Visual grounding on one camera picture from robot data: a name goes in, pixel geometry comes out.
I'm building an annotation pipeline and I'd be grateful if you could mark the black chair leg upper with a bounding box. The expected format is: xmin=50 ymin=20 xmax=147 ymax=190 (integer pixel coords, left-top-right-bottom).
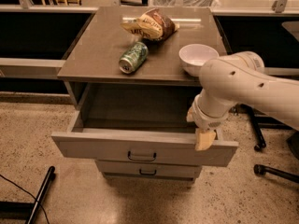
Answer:
xmin=240 ymin=105 xmax=291 ymax=151

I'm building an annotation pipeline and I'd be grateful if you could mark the black chair leg lower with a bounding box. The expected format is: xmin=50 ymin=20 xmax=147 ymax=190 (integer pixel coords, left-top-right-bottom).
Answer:
xmin=253 ymin=164 xmax=299 ymax=183

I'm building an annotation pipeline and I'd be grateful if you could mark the grey top drawer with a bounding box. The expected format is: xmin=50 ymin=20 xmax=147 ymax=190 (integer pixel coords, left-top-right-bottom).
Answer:
xmin=51 ymin=111 xmax=238 ymax=166

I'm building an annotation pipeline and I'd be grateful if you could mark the grey bottom drawer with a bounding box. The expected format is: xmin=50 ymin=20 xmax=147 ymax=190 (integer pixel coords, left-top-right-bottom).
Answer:
xmin=95 ymin=161 xmax=202 ymax=179

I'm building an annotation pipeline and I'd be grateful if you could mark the black stand leg left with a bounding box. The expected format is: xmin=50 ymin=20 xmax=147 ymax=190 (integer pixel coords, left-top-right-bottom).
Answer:
xmin=0 ymin=166 xmax=56 ymax=224

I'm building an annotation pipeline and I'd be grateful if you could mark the grey metal railing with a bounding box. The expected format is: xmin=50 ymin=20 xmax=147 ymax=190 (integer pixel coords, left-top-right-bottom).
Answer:
xmin=1 ymin=0 xmax=299 ymax=85

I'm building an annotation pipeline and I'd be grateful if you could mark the grey drawer cabinet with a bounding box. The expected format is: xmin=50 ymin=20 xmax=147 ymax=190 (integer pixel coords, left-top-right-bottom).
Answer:
xmin=57 ymin=6 xmax=238 ymax=185

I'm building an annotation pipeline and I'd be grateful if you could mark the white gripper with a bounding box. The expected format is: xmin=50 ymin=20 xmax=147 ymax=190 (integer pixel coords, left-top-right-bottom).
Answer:
xmin=186 ymin=95 xmax=228 ymax=151

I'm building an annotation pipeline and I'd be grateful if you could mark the black chair leg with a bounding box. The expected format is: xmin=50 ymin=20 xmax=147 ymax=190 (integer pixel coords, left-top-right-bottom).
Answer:
xmin=240 ymin=105 xmax=291 ymax=151
xmin=253 ymin=164 xmax=299 ymax=183

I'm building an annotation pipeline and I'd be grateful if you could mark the brown chip bag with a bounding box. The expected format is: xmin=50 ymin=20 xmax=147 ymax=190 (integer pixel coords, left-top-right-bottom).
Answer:
xmin=121 ymin=8 xmax=179 ymax=42

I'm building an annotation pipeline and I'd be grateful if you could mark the green soda can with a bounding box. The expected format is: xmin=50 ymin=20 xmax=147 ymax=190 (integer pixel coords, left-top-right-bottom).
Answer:
xmin=119 ymin=42 xmax=149 ymax=74

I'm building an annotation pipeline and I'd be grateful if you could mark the grey drawer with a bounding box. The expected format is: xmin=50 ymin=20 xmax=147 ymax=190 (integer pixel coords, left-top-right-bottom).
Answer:
xmin=95 ymin=161 xmax=202 ymax=179
xmin=51 ymin=111 xmax=238 ymax=166

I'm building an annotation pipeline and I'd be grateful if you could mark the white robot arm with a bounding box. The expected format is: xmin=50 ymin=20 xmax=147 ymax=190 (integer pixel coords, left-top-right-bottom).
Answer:
xmin=187 ymin=51 xmax=299 ymax=151

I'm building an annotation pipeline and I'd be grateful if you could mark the black floor cable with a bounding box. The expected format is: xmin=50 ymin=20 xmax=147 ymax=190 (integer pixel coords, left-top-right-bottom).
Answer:
xmin=0 ymin=173 xmax=50 ymax=224

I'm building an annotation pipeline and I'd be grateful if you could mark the white bowl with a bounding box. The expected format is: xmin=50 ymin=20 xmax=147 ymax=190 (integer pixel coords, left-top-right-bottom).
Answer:
xmin=178 ymin=44 xmax=219 ymax=77

